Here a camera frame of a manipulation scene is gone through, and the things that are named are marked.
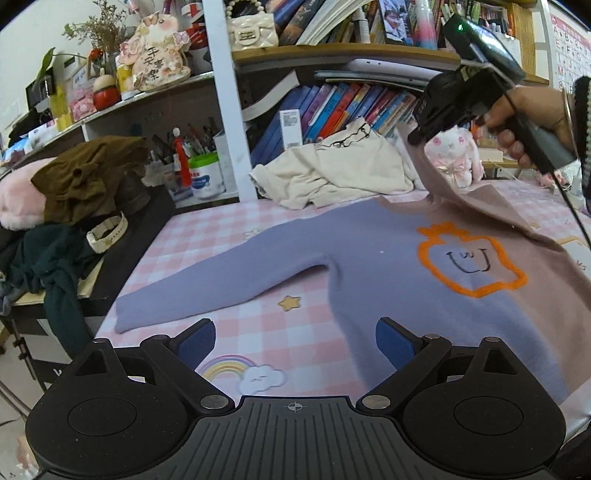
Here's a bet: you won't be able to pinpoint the dark green cloth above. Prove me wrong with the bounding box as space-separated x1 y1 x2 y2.
0 224 101 360

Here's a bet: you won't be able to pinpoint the row of colourful books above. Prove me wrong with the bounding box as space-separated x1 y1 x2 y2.
252 82 420 161

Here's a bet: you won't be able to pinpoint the white bookshelf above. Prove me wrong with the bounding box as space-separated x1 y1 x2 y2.
0 0 552 208

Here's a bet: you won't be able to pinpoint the red round doll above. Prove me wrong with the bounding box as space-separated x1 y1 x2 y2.
92 73 122 112

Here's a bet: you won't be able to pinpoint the pink pig figurine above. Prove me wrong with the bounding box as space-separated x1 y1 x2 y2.
117 11 193 92

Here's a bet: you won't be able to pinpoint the black side table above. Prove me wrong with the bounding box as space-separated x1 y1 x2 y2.
0 182 177 393

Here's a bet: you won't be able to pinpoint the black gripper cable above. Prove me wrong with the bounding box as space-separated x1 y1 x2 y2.
502 88 591 252

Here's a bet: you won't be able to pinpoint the row of leaning books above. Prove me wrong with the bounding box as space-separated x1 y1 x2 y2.
268 0 384 47

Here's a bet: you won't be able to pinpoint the pink white bunny plush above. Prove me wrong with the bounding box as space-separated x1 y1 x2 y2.
424 126 486 188

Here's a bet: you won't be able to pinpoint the white jar green lid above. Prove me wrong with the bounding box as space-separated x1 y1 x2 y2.
188 152 227 200

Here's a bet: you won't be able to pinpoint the person's right hand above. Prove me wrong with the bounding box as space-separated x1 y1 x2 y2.
482 85 578 169

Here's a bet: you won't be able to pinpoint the brown crumpled cloth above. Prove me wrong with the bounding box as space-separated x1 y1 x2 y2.
30 136 152 227

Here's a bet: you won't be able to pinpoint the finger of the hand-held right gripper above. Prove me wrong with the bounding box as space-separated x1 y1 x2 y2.
406 107 462 145

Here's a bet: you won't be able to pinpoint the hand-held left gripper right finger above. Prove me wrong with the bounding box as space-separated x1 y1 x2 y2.
355 316 509 412

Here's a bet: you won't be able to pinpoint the holder full of pens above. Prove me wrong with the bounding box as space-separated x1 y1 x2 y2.
148 117 220 191

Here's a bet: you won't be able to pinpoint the cream white garment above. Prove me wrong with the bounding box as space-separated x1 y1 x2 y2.
249 117 417 210

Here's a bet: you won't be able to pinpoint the yellow box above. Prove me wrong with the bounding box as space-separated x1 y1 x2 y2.
48 85 75 131

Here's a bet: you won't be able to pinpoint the wall poster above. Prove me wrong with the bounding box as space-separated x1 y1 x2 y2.
549 0 591 93

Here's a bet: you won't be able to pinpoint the pink blue gradient bottle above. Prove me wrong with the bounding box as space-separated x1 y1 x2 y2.
413 0 439 49

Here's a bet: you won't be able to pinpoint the black photo frame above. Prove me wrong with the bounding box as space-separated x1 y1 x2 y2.
377 0 415 46

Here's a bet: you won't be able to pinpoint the pink patterned box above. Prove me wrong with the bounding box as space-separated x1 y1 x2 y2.
69 88 99 121

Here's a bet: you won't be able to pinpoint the cream quilted handbag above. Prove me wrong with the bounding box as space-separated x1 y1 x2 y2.
225 0 280 52

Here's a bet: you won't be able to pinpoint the pink fluffy cushion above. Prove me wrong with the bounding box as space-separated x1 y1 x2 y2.
0 157 61 232

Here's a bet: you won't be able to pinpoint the purple and beige sweater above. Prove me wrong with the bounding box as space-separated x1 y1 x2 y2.
114 122 591 408

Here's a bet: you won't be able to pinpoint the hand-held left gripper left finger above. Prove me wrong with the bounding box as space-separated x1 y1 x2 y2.
74 318 235 414

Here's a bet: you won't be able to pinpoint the flat stacked books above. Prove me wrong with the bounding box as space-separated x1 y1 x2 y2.
314 58 446 92

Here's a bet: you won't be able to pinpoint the dried flower bunch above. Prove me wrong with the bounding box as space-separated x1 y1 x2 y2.
62 0 136 58

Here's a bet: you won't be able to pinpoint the white strap watch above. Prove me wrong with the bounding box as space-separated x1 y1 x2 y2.
86 211 129 254

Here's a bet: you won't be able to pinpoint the green plant leaf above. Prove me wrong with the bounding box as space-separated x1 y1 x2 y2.
34 46 88 89

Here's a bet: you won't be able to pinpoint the red white figure bottle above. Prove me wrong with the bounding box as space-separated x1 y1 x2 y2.
171 128 193 188

